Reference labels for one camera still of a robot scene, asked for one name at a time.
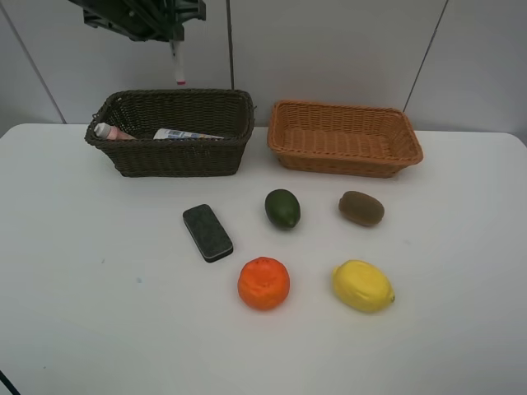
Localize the orange tangerine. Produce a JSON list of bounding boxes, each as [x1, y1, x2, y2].
[[237, 257, 291, 311]]

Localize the white shampoo bottle blue cap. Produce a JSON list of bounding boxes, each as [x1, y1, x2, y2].
[[153, 128, 222, 140]]

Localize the dark brown wicker basket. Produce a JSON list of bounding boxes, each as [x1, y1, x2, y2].
[[85, 89, 254, 178]]

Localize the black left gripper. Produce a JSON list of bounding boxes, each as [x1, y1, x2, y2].
[[72, 0, 206, 42]]

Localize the pink lotion bottle white cap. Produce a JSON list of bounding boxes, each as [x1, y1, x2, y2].
[[94, 123, 135, 141]]

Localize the black cable bottom left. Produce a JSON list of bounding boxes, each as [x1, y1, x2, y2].
[[0, 369, 21, 395]]

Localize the yellow lemon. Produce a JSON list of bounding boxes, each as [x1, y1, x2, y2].
[[331, 260, 395, 314]]

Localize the green avocado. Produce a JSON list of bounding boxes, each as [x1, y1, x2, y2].
[[264, 189, 301, 230]]

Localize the black whiteboard eraser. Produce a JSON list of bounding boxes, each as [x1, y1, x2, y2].
[[182, 204, 234, 263]]

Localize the brown kiwi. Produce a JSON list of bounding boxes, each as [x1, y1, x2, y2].
[[338, 191, 385, 226]]

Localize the white marker pink caps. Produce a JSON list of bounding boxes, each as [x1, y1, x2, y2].
[[170, 40, 186, 86]]

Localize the orange wicker basket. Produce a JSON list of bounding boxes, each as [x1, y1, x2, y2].
[[267, 100, 423, 178]]

